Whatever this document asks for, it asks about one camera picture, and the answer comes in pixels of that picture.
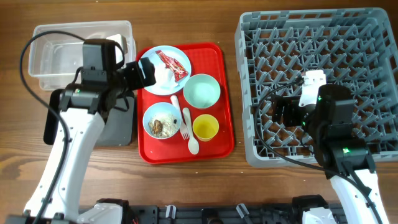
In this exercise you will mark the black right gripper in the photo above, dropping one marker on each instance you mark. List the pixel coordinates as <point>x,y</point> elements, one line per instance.
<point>291,104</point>

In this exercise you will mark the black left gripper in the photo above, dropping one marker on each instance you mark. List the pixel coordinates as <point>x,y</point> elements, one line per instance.
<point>133,71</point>

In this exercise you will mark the white napkin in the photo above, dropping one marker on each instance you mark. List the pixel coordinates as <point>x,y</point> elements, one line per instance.
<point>165,78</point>

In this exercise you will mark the light blue plate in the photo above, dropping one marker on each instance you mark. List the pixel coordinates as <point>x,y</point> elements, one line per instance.
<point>155,59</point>

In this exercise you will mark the red snack wrapper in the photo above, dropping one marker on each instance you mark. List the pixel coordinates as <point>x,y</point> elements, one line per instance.
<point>174,65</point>

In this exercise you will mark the light blue bowl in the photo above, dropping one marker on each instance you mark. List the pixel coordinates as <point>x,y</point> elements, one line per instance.
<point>160,108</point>

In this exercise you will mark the food scraps and rice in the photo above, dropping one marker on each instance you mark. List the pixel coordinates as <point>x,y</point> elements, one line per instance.
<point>163,126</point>

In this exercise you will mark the mint green bowl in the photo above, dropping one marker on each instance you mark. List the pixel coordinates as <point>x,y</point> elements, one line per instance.
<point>201,91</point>

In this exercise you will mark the yellow plastic cup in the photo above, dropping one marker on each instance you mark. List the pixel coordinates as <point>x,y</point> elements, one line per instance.
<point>205,127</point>

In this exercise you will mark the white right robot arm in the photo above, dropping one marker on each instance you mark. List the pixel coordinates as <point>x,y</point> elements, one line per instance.
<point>345,159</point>

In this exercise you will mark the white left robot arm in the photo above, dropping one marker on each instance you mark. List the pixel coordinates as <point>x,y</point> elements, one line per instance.
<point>81,115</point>

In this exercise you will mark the black food waste tray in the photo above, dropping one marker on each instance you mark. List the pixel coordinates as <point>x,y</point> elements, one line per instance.
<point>118,130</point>

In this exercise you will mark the grey dishwasher rack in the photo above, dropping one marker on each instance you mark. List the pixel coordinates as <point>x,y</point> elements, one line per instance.
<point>354,47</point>

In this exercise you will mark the clear plastic bin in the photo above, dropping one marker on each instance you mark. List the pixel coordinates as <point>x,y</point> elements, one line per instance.
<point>54,58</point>

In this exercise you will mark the white plastic spoon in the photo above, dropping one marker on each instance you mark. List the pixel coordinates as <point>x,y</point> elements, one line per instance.
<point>193,144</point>

